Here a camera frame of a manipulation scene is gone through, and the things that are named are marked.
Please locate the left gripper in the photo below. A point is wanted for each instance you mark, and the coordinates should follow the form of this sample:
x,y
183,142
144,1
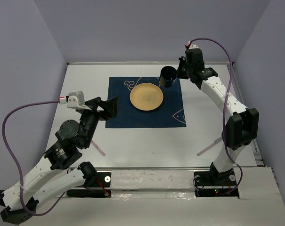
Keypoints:
x,y
111,105

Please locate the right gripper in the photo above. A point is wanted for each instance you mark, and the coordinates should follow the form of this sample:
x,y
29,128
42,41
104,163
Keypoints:
x,y
179,73

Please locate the dark blue mug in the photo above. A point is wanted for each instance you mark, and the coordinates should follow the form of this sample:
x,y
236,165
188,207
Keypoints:
x,y
168,75

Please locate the blue whale cloth placemat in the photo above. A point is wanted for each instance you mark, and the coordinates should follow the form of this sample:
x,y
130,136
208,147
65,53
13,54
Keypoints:
x,y
170,114

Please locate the tan wooden plate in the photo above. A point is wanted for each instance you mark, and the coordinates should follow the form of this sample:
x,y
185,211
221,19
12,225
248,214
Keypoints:
x,y
146,97

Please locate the pink handled fork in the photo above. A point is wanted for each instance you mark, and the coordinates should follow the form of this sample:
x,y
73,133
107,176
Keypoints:
x,y
98,148

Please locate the pink handled knife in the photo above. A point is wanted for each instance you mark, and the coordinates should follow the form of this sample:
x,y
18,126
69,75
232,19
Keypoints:
x,y
210,146

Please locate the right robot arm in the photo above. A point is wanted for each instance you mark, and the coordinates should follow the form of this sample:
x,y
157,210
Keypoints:
x,y
240,123

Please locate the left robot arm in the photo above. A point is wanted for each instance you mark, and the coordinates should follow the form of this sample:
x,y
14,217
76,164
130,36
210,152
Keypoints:
x,y
22,200

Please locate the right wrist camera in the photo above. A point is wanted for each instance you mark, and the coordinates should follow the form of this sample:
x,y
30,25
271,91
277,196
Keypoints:
x,y
190,45

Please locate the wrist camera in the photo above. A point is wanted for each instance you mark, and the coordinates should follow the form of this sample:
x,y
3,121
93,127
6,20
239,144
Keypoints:
x,y
74,100
190,45

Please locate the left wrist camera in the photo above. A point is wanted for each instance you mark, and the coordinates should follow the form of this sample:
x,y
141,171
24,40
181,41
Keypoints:
x,y
74,100

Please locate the metal rail at table front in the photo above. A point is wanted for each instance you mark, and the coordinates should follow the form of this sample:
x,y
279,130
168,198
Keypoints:
x,y
152,168

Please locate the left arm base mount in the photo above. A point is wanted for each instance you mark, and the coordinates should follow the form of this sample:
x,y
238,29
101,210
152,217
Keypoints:
x,y
100,188

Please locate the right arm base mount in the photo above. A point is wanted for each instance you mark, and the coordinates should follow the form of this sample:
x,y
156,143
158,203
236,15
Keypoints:
x,y
206,186

